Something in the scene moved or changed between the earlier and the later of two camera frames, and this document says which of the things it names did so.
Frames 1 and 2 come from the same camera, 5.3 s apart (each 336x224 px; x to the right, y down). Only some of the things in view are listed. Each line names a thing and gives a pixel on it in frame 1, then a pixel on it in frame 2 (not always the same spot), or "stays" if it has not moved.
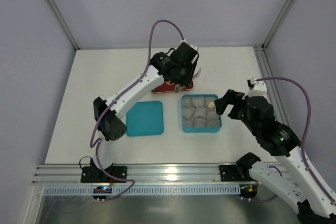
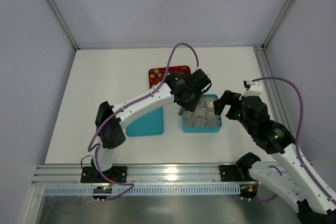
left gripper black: (186, 77) → (189, 104)
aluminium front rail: (138, 174) stays
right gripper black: (234, 106) stays
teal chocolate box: (199, 114) stays
